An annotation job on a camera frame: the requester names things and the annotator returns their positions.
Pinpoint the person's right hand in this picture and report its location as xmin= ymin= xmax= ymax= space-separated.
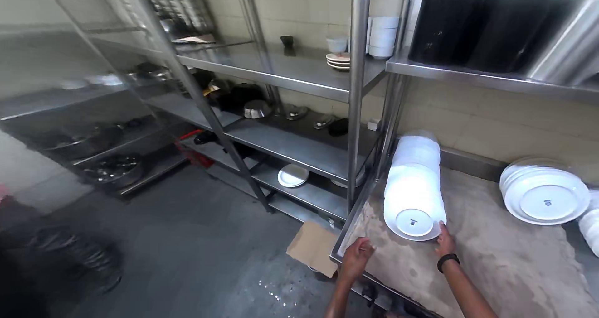
xmin=435 ymin=221 xmax=457 ymax=260

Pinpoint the person's left hand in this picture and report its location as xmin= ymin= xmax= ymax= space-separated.
xmin=340 ymin=237 xmax=377 ymax=285

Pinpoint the person's left forearm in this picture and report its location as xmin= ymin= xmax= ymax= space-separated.
xmin=325 ymin=279 xmax=353 ymax=318

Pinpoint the person's right forearm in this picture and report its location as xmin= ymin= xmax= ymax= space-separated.
xmin=441 ymin=256 xmax=499 ymax=318

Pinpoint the steel work table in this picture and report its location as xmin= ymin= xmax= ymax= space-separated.
xmin=329 ymin=145 xmax=599 ymax=318

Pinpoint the brown cardboard piece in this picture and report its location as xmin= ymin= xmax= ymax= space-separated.
xmin=286 ymin=221 xmax=339 ymax=279

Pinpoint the long stack of white plates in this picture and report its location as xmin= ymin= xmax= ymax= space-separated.
xmin=384 ymin=130 xmax=447 ymax=242

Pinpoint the beige table cover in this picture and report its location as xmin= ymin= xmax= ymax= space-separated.
xmin=339 ymin=167 xmax=599 ymax=318

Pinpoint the stack of round white plates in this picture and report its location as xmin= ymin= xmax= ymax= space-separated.
xmin=499 ymin=157 xmax=591 ymax=226

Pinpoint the pile of white dishes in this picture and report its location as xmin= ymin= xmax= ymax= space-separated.
xmin=578 ymin=188 xmax=599 ymax=258

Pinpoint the red plastic crate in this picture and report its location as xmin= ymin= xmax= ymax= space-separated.
xmin=175 ymin=129 xmax=214 ymax=168

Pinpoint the tall black container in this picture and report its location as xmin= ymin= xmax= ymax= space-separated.
xmin=408 ymin=0 xmax=487 ymax=67
xmin=468 ymin=0 xmax=564 ymax=74

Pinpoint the tall steel container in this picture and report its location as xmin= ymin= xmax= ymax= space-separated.
xmin=527 ymin=0 xmax=599 ymax=86

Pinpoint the steel shelving rack with pots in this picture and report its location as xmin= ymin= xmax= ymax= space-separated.
xmin=0 ymin=0 xmax=189 ymax=199

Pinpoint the steel wall shelf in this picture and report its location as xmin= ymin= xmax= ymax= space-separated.
xmin=386 ymin=48 xmax=599 ymax=104

